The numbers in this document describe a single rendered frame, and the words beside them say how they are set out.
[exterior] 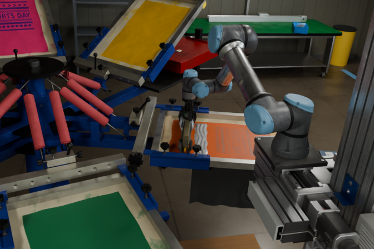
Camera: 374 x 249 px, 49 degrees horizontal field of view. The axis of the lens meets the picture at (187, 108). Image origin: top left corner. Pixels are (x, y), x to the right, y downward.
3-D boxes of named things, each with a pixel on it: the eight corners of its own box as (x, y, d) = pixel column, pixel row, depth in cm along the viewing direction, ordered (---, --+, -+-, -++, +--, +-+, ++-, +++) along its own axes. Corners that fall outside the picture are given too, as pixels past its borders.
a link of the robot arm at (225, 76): (262, 17, 181) (222, 79, 221) (241, 18, 177) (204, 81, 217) (272, 38, 176) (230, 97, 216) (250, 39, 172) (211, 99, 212)
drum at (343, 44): (332, 67, 671) (340, 30, 645) (321, 59, 704) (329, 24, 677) (353, 66, 679) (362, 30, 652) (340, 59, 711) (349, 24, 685)
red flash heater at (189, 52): (174, 46, 377) (175, 33, 372) (218, 56, 356) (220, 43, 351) (132, 62, 330) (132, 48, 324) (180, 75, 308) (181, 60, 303)
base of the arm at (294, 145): (315, 158, 162) (320, 135, 158) (280, 160, 159) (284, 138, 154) (298, 139, 175) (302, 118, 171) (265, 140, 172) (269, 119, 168)
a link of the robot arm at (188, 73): (187, 74, 209) (180, 69, 216) (186, 94, 214) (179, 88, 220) (201, 73, 212) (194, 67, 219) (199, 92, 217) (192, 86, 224)
